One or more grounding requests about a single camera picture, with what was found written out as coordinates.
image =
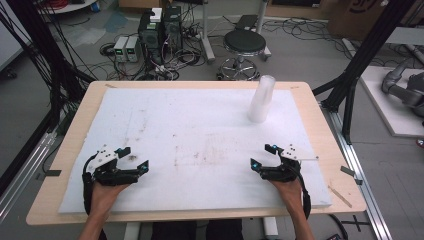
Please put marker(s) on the aluminium floor rail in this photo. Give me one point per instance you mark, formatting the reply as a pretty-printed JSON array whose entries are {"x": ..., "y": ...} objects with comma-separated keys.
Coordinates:
[
  {"x": 360, "y": 186},
  {"x": 23, "y": 176}
]

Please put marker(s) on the black flat device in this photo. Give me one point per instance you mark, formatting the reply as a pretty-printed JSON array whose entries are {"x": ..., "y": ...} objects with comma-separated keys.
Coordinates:
[{"x": 246, "y": 22}]

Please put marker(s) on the black computer tower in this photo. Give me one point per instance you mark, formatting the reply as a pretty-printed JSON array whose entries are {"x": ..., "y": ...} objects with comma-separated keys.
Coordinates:
[
  {"x": 172, "y": 28},
  {"x": 150, "y": 36}
]

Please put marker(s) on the small white box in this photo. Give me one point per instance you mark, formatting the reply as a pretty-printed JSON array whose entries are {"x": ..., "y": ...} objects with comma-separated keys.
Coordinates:
[{"x": 156, "y": 15}]

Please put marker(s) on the white table leg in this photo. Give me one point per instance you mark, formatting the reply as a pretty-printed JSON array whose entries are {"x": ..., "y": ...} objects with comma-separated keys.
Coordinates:
[
  {"x": 132, "y": 232},
  {"x": 270, "y": 228}
]

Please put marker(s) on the white platform board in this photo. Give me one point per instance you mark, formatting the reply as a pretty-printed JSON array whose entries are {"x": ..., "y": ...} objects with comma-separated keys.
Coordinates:
[{"x": 386, "y": 110}]

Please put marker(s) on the person's right hand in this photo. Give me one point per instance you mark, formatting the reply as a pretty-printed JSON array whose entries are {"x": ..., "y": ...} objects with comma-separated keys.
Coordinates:
[{"x": 291, "y": 193}]

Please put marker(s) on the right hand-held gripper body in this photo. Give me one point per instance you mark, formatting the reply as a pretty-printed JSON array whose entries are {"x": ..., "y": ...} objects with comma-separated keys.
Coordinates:
[{"x": 283, "y": 172}]

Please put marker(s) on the stack of clear plastic cups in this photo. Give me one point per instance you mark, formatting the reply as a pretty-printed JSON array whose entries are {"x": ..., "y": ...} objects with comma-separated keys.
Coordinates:
[{"x": 261, "y": 100}]

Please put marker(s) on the black metal frame stand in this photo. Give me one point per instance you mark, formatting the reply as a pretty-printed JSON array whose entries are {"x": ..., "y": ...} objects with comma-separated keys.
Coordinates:
[{"x": 363, "y": 50}]

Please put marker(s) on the grey power supply unit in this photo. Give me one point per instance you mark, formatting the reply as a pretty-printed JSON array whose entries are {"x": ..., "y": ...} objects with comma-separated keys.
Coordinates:
[
  {"x": 132, "y": 49},
  {"x": 120, "y": 48}
]

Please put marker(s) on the black round stool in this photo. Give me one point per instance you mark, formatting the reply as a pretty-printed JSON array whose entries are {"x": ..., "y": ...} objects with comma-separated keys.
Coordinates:
[{"x": 245, "y": 41}]

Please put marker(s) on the person's dark trouser legs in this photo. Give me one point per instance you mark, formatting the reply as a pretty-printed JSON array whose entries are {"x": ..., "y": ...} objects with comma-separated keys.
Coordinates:
[{"x": 196, "y": 231}]

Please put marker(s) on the person's left hand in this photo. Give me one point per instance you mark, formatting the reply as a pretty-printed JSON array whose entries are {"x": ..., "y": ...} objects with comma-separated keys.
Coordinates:
[{"x": 103, "y": 196}]

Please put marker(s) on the brown cardboard box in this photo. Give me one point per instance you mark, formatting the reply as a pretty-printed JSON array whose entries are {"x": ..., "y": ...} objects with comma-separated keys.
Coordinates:
[{"x": 353, "y": 16}]

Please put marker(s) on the dark tape strip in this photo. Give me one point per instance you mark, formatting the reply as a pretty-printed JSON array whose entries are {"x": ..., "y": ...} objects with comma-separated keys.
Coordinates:
[
  {"x": 348, "y": 171},
  {"x": 53, "y": 173}
]

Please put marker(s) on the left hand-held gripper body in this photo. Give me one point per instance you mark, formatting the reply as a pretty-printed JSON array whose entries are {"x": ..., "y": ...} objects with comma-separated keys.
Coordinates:
[{"x": 111, "y": 175}]

